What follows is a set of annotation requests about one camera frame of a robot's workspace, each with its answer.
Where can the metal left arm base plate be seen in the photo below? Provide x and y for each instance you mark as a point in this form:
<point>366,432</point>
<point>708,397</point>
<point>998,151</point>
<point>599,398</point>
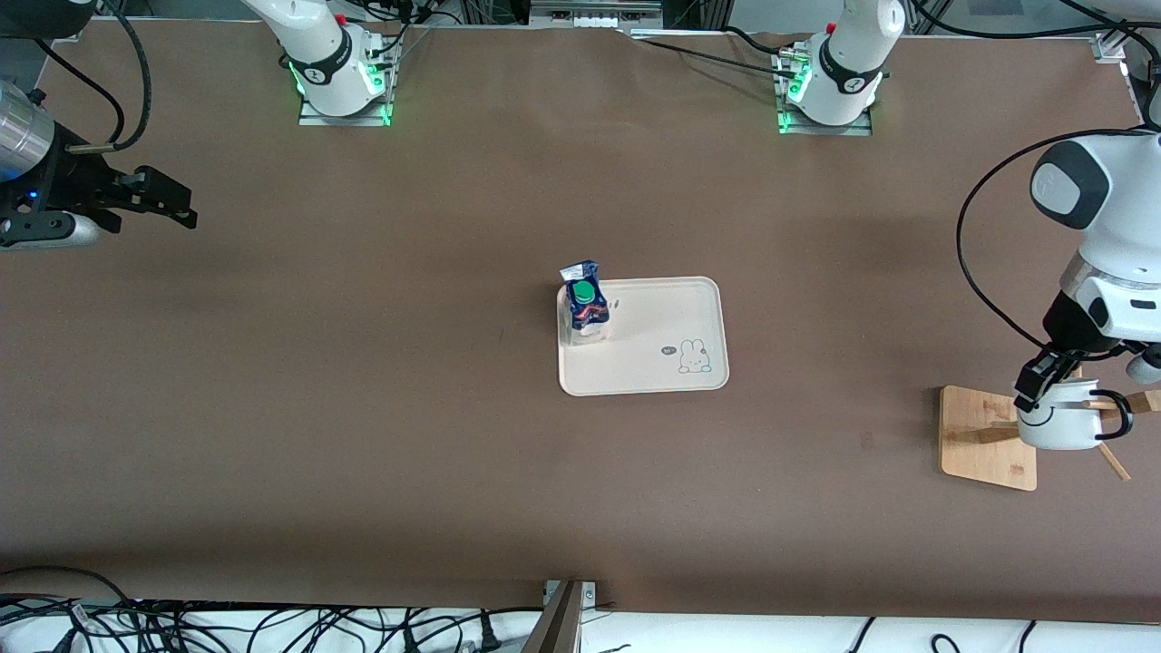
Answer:
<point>857,130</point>

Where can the aluminium profile corner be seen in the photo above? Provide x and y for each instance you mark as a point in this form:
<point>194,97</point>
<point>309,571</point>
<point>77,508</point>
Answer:
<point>1108,47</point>

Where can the blue milk carton green cap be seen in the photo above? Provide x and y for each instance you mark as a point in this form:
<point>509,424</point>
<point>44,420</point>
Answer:
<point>585,313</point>

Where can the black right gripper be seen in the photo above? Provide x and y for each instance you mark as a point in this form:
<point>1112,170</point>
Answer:
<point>68,181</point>

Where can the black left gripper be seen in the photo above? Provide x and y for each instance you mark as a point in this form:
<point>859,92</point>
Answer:
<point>1065,326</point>

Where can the metal frame bracket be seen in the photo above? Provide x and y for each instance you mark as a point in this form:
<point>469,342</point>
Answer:
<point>558,626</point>

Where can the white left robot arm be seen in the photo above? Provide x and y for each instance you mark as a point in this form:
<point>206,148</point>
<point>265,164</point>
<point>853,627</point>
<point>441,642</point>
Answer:
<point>1125,209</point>

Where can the aluminium frame rail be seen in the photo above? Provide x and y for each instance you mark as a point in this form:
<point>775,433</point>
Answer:
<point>590,14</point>

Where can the beige rabbit print tray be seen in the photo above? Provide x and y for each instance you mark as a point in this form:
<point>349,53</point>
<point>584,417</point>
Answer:
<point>653,354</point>

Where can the brown table cover sheet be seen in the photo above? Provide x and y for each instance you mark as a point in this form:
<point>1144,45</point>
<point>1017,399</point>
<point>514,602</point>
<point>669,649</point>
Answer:
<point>453,499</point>

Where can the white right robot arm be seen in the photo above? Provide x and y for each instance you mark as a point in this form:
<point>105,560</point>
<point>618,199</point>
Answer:
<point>317,54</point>

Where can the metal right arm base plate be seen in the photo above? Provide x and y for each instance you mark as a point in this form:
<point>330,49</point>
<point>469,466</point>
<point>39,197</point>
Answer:
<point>313,117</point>

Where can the wooden mug stand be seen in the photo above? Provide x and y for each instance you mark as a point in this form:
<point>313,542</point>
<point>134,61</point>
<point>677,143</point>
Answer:
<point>984,453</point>

